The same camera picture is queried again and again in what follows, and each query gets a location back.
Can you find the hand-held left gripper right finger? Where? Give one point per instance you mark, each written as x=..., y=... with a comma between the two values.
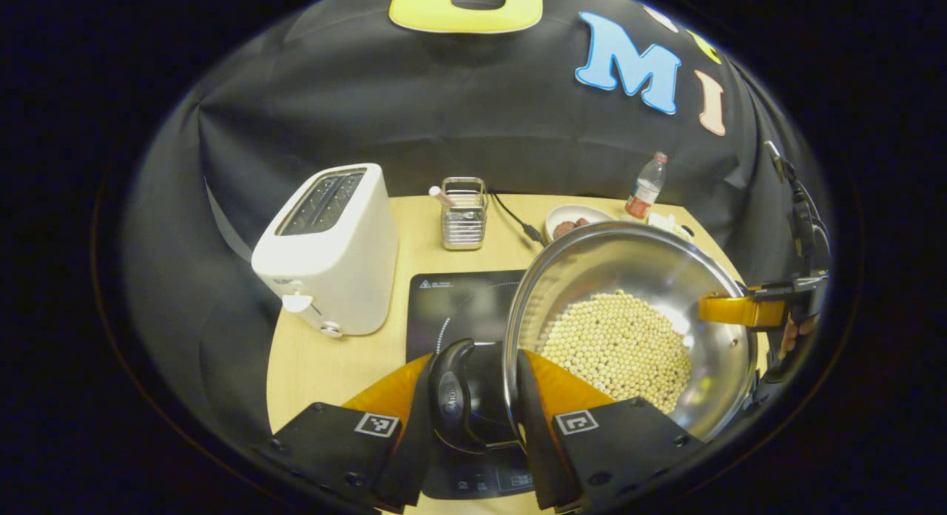
x=540, y=456

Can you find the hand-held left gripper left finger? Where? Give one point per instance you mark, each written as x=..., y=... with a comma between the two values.
x=410, y=456

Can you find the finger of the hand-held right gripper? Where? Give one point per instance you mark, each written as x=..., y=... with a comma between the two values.
x=732, y=310

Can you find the black induction cooktop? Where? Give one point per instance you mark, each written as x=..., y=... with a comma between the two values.
x=462, y=308

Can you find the black tripod stand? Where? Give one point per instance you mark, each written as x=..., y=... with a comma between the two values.
x=803, y=219

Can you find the pile of soybeans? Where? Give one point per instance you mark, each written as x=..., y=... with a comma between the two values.
x=618, y=352

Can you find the clear plastic water bottle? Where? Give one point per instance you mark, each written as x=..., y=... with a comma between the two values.
x=647, y=186

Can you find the white plate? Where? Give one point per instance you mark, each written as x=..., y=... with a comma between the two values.
x=570, y=213

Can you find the white toaster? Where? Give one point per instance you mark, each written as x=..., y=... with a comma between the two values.
x=340, y=256

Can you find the metal utensil holder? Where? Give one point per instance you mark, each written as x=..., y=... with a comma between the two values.
x=464, y=223

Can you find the pink and white stick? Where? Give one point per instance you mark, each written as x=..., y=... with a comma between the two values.
x=442, y=196

